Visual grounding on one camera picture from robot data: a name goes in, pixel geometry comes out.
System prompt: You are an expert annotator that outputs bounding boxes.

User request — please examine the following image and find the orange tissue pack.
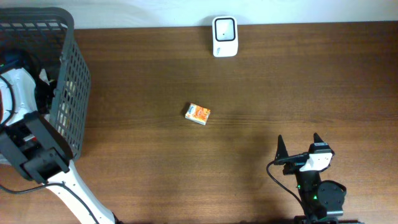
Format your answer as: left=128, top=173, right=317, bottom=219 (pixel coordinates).
left=185, top=103, right=211, bottom=125

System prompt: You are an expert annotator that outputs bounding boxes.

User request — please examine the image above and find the cream noodle packet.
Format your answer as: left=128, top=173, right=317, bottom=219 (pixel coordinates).
left=39, top=68, right=50, bottom=85

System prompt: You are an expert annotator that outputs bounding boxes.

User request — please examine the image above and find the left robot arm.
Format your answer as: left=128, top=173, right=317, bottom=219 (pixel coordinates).
left=1, top=49, right=120, bottom=223

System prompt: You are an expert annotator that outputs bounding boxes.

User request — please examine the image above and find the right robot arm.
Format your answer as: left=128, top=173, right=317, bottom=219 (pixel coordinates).
left=271, top=133, right=346, bottom=223

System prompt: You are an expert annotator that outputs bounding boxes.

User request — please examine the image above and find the white barcode scanner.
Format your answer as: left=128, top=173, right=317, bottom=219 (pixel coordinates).
left=212, top=16, right=239, bottom=57

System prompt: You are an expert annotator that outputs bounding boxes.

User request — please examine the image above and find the grey plastic mesh basket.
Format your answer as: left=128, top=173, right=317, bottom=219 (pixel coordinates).
left=1, top=7, right=91, bottom=160

